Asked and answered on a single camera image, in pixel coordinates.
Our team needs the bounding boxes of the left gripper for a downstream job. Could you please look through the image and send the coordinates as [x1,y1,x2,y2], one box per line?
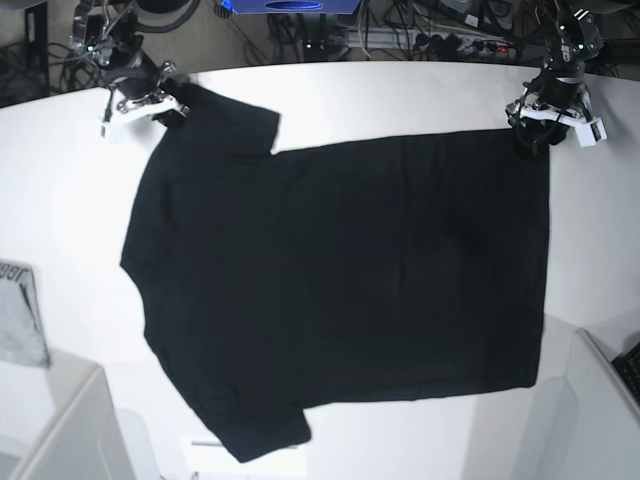
[506,72,593,159]

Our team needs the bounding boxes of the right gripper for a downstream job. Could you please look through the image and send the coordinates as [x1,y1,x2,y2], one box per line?
[102,60,190,128]

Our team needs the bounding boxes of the black T-shirt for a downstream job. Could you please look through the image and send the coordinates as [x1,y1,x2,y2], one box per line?
[121,84,550,463]

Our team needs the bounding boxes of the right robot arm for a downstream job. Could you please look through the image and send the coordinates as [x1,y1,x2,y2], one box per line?
[69,1,199,129]

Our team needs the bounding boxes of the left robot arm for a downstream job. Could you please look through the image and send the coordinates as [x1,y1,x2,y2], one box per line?
[505,1,607,158]

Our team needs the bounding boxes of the blue box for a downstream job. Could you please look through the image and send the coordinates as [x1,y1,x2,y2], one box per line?
[222,0,360,15]

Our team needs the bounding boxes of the black keyboard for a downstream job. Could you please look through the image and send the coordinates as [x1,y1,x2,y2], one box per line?
[612,344,640,403]

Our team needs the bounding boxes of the grey folded cloth bag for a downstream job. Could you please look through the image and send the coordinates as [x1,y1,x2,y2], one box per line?
[1,259,51,368]

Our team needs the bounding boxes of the white cabinet right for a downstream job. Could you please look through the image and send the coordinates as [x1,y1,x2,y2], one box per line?
[521,330,639,479]

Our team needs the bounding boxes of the white cabinet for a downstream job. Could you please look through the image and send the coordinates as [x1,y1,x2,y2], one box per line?
[1,350,136,479]
[521,330,639,479]

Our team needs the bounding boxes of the white cabinet left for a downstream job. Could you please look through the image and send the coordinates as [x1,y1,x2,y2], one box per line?
[1,350,136,479]

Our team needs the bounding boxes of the white table slot plate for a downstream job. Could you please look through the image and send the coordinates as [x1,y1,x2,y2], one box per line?
[191,439,223,448]

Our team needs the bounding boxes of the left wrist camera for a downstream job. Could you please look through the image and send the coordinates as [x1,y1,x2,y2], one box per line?
[574,117,608,148]

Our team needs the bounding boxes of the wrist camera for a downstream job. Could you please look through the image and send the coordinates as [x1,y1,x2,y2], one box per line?
[574,117,608,148]
[100,117,130,144]

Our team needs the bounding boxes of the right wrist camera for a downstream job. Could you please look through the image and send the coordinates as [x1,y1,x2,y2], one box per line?
[100,117,130,144]

